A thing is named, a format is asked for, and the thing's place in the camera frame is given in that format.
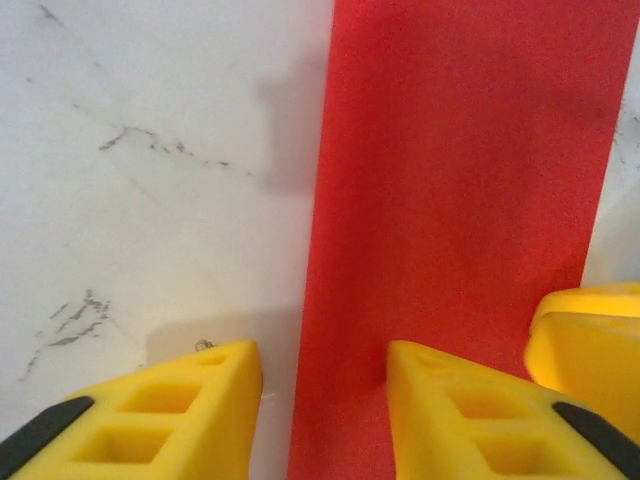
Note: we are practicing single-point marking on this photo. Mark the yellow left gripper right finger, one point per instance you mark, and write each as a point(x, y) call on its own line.
point(450, 425)

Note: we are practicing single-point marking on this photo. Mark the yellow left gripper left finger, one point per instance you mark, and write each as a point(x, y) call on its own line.
point(190, 400)

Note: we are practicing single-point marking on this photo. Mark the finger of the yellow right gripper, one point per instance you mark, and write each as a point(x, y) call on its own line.
point(590, 350)

